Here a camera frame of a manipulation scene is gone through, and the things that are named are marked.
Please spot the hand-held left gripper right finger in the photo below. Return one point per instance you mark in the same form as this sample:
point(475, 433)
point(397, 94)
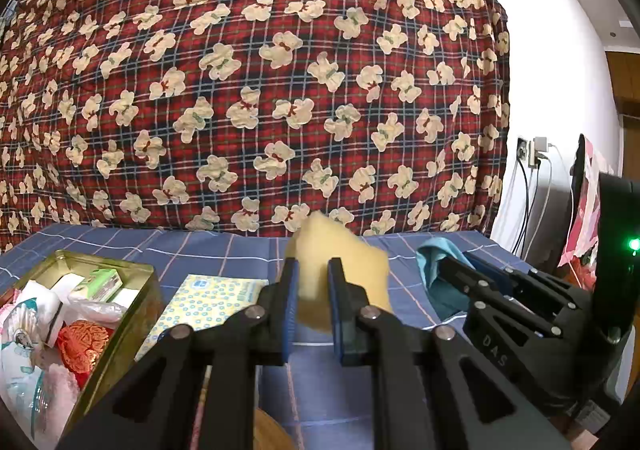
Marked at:
point(336, 315)

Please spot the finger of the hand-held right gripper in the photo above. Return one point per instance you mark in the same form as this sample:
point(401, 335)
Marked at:
point(462, 280)
point(487, 271)

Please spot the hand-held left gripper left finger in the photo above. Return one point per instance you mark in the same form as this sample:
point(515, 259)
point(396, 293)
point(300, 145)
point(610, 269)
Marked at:
point(292, 310)

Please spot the teal cloth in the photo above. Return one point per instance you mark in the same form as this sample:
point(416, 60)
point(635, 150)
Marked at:
point(440, 295)

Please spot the yellow sponge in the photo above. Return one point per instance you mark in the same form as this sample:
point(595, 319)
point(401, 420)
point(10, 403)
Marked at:
point(360, 260)

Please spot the gold tin box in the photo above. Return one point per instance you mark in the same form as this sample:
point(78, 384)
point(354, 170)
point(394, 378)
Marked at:
point(135, 325)

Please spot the clear plastic bag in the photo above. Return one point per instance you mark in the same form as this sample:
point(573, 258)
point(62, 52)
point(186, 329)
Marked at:
point(95, 311)

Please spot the red embroidered pouch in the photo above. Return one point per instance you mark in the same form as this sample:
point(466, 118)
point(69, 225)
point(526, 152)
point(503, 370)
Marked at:
point(85, 345)

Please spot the pink fluffy puff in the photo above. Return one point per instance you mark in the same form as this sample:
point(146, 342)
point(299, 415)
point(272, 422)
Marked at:
point(57, 395)

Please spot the blue plaid bed sheet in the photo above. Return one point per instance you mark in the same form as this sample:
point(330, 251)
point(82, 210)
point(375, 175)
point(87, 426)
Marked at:
point(405, 275)

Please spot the yellow dotted tissue box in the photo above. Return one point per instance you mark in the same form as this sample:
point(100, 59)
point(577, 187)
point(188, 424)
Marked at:
point(200, 300)

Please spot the pink bag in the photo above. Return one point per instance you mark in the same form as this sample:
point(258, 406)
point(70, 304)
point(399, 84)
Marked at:
point(592, 210)

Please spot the gold round tin lid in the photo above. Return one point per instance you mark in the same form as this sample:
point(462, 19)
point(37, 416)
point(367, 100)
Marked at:
point(272, 435)

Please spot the black panel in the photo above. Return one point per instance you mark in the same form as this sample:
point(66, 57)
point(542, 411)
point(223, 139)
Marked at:
point(579, 180)

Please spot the red plaid teddy bear blanket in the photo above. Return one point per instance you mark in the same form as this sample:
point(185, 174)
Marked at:
point(250, 80)

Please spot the wall socket with chargers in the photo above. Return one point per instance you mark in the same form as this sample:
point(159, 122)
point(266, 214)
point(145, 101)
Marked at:
point(540, 150)

